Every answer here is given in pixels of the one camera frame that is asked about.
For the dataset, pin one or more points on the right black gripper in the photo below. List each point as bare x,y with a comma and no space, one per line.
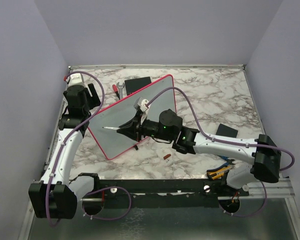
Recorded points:
133,128

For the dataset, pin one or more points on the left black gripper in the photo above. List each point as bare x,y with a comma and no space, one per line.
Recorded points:
94,101

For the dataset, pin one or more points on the whiteboard marker pen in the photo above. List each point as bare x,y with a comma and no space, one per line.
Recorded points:
111,128

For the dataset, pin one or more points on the pink framed whiteboard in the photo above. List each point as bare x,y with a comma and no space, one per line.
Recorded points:
113,144

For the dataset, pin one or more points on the red marker cap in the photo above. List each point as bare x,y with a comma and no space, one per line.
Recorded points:
166,156

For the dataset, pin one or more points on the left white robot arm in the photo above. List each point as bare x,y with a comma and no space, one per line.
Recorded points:
54,196

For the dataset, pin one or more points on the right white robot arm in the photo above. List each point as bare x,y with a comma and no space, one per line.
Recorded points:
260,155

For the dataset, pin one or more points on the silver wrench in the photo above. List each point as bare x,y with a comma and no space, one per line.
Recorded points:
120,87

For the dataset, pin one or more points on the black box rear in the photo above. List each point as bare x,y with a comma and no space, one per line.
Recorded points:
133,85

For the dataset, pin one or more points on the yellow utility knife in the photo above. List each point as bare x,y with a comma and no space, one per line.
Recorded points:
217,174

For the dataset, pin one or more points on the red handled screwdriver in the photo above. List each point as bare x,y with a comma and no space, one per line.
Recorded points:
116,91

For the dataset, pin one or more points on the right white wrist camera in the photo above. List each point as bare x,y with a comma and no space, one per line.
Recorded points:
141,105

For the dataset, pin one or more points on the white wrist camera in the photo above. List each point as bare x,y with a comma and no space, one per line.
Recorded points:
75,79
141,105

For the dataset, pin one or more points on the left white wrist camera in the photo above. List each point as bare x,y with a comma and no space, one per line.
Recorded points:
75,79

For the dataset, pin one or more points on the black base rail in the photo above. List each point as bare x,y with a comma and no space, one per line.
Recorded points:
161,193

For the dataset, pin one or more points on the blue handled pliers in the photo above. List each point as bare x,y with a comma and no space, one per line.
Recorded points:
228,161

